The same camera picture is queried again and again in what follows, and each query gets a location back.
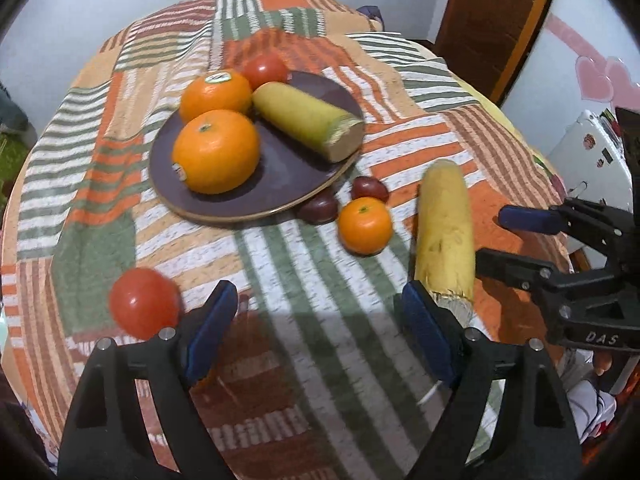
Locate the purple cloth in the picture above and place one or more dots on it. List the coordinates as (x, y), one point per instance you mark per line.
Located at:
(371, 14)

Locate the striped patchwork blanket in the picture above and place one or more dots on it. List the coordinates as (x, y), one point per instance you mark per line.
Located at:
(100, 200)

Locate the brown wooden door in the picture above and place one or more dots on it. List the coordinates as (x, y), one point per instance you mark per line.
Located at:
(490, 25)

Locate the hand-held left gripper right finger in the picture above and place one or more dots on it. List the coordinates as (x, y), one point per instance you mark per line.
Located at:
(431, 335)

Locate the pink heart wall decal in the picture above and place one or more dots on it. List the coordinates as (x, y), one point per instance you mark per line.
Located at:
(602, 77)

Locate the white appliance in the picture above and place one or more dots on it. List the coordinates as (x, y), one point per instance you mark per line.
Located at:
(585, 160)

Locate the large orange with sticker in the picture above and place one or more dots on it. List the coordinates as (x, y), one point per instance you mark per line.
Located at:
(216, 152)
(215, 95)

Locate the dark purple plate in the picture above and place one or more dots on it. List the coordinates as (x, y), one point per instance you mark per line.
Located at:
(287, 165)

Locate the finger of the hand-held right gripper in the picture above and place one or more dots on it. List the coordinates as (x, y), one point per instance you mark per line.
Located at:
(515, 266)
(525, 219)

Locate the yellow cut banana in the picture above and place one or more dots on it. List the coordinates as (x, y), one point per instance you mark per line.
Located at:
(305, 117)
(445, 230)

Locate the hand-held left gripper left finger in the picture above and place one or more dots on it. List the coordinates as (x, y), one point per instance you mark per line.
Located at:
(207, 332)

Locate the dark red plum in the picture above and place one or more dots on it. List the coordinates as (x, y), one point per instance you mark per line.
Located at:
(370, 190)
(319, 208)

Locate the small tangerine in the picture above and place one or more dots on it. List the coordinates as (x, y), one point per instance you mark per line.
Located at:
(365, 226)

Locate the white printed cloth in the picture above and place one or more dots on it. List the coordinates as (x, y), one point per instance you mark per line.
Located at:
(592, 405)

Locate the red tomato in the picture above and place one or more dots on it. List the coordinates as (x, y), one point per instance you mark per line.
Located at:
(142, 302)
(264, 71)

